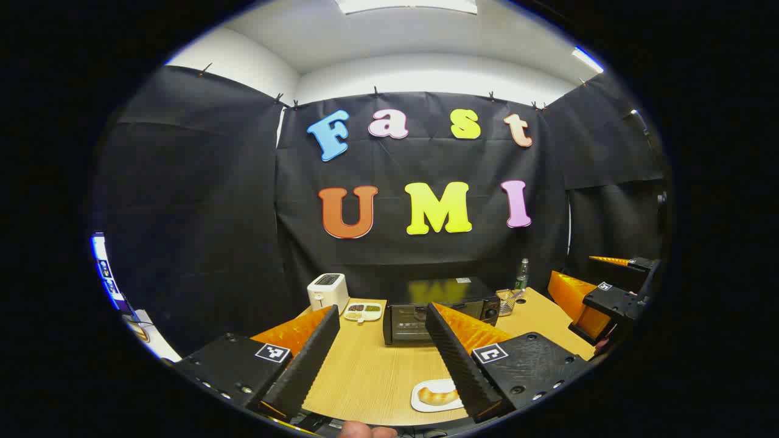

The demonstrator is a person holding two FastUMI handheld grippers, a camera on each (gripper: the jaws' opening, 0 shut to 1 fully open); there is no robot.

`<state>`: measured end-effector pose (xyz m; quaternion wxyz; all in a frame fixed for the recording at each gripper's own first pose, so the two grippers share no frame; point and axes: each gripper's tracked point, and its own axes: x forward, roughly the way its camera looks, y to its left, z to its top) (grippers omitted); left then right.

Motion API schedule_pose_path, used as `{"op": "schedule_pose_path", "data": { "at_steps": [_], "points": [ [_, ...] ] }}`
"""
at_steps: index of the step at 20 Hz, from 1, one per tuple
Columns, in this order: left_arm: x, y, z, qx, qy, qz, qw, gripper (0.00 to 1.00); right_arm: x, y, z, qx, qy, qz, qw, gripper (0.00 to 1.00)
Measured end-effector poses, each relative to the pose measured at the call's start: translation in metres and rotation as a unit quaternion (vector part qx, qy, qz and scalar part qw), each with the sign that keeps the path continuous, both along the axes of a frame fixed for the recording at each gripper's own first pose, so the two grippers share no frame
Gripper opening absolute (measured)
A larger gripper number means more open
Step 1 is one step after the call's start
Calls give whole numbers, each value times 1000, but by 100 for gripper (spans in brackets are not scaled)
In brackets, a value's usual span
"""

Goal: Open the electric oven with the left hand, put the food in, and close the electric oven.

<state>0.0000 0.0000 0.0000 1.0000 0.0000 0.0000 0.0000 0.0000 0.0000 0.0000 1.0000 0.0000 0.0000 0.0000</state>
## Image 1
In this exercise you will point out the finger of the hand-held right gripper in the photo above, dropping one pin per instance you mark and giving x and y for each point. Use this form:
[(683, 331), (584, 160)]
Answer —
[(611, 301), (639, 264)]

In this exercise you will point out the computer monitor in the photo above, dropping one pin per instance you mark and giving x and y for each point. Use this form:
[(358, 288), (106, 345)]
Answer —
[(106, 274)]

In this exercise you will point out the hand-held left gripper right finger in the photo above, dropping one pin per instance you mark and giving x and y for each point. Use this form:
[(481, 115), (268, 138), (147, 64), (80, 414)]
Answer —
[(453, 359)]

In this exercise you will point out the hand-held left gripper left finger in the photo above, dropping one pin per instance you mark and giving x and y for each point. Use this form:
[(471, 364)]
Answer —
[(310, 359)]

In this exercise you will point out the golden croissant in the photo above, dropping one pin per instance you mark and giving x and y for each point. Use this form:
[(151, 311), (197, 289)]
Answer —
[(435, 397)]

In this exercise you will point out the white side desk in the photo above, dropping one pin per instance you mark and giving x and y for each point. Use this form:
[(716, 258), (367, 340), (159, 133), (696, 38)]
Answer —
[(158, 347)]

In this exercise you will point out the white toaster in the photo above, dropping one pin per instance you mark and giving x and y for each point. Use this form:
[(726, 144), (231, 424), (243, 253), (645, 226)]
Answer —
[(327, 292)]

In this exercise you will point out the large ceiling light panel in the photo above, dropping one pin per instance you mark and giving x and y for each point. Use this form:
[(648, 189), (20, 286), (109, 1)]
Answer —
[(408, 5)]

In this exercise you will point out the green plastic bottle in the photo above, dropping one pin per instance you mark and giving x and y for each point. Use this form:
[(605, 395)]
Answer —
[(522, 280)]

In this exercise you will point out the white divided snack plate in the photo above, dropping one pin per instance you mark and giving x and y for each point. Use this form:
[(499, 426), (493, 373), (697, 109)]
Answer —
[(363, 311)]

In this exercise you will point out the metal mesh holder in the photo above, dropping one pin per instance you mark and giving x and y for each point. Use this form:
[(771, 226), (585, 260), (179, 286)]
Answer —
[(505, 304)]

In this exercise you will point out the white rounded plate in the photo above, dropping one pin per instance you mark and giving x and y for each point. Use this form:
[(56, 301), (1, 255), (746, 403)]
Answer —
[(438, 382)]

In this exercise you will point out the black electric oven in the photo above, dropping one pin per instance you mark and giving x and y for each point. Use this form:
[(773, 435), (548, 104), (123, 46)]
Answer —
[(408, 316)]

